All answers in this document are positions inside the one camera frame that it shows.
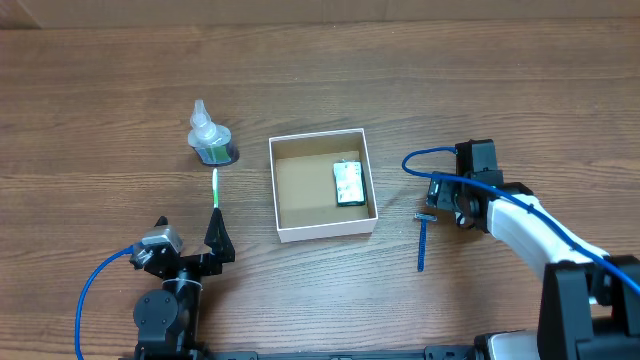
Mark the blue disposable razor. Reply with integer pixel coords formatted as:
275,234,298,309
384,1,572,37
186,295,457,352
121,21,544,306
414,213,437,272

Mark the clear soap pump bottle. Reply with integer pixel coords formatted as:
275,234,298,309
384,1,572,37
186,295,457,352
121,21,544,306
187,99,240,167

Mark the green white soap packet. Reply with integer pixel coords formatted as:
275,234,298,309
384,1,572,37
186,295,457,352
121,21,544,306
333,161,366,207

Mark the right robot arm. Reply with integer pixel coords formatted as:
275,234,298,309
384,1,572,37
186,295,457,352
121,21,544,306
426,140,639,359

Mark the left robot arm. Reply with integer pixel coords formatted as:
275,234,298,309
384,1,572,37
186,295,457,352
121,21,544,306
130,208,235,359

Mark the green white toothbrush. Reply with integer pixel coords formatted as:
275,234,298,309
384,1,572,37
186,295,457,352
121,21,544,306
211,168,219,208

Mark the white cardboard box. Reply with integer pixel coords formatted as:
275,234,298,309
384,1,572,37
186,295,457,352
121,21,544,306
269,128,379,243

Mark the left blue cable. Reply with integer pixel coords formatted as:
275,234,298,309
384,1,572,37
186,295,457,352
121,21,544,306
73,243,137,360

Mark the blue cable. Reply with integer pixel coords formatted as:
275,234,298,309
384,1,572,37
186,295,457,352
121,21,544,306
73,243,137,360
401,146,640,296

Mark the right blue cable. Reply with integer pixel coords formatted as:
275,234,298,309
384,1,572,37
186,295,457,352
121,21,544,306
401,146,640,296

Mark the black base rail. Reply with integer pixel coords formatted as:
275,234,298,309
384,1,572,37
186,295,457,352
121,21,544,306
119,344,481,360

